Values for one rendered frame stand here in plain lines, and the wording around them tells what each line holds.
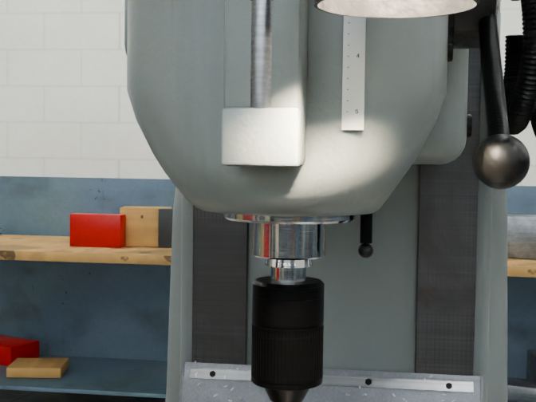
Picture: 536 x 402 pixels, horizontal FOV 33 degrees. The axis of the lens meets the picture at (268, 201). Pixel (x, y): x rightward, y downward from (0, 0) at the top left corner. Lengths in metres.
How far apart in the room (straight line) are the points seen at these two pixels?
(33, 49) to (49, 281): 1.28
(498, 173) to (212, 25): 0.17
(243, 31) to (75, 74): 4.66
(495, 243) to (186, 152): 0.53
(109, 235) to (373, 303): 3.53
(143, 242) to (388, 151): 4.00
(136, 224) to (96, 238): 0.21
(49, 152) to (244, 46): 4.71
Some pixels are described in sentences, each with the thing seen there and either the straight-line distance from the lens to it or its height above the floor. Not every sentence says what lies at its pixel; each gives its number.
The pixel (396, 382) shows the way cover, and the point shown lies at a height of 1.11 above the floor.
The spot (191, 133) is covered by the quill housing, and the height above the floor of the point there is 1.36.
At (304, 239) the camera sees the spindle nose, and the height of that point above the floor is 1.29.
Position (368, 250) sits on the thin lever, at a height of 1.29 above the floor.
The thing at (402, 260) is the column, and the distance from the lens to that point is 0.96.
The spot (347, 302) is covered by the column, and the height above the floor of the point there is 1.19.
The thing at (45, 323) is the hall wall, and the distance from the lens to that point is 5.24.
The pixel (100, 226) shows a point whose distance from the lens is 4.45.
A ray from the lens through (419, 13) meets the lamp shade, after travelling 0.44.
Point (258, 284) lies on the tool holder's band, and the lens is 0.58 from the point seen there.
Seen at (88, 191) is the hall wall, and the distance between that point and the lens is 5.07.
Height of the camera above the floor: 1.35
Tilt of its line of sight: 3 degrees down
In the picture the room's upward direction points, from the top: 1 degrees clockwise
